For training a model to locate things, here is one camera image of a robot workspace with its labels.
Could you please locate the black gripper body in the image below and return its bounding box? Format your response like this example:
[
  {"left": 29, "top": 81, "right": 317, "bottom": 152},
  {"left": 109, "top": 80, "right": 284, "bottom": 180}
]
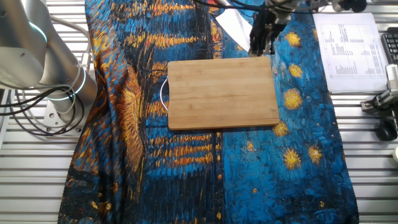
[{"left": 257, "top": 11, "right": 287, "bottom": 34}]

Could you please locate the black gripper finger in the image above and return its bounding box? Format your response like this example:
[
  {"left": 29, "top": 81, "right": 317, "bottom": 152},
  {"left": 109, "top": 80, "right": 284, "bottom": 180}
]
[
  {"left": 264, "top": 30, "right": 277, "bottom": 56},
  {"left": 248, "top": 28, "right": 266, "bottom": 57}
]

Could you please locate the steel cleaver knife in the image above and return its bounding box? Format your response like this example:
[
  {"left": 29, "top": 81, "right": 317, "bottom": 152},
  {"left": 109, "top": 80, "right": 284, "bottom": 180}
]
[{"left": 214, "top": 0, "right": 254, "bottom": 52}]

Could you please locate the bamboo cutting board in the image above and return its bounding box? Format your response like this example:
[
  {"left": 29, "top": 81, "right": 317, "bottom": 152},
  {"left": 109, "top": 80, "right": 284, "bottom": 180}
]
[{"left": 159, "top": 55, "right": 280, "bottom": 131}]

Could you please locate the printed paper sheet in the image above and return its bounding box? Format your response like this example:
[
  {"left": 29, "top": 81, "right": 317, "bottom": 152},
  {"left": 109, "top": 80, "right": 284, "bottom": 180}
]
[{"left": 312, "top": 12, "right": 390, "bottom": 94}]

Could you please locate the black keyboard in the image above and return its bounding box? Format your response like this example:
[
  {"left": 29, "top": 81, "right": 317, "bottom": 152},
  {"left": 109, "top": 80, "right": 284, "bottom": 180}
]
[{"left": 380, "top": 27, "right": 398, "bottom": 65}]

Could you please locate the black computer mouse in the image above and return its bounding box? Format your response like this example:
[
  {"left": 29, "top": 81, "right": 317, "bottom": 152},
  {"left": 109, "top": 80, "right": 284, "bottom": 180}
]
[{"left": 374, "top": 120, "right": 398, "bottom": 142}]

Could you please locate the starry night painting tablecloth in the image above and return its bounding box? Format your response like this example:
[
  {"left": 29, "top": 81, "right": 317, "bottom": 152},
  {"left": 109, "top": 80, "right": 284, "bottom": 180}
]
[{"left": 57, "top": 0, "right": 360, "bottom": 224}]

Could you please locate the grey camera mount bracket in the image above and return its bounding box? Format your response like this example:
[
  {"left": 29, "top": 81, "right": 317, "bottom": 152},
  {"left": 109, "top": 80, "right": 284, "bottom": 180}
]
[{"left": 360, "top": 88, "right": 398, "bottom": 113}]

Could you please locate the white cable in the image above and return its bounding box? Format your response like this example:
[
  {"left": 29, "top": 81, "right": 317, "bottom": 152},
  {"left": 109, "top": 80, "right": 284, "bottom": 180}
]
[{"left": 49, "top": 15, "right": 94, "bottom": 113}]

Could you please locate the black cable bundle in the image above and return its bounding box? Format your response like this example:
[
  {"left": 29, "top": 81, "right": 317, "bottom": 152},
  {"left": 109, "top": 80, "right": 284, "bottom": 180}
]
[{"left": 0, "top": 86, "right": 87, "bottom": 137}]

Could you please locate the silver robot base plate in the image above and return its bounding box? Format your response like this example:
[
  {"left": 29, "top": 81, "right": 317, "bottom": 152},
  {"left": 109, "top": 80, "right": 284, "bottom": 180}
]
[{"left": 41, "top": 52, "right": 85, "bottom": 138}]

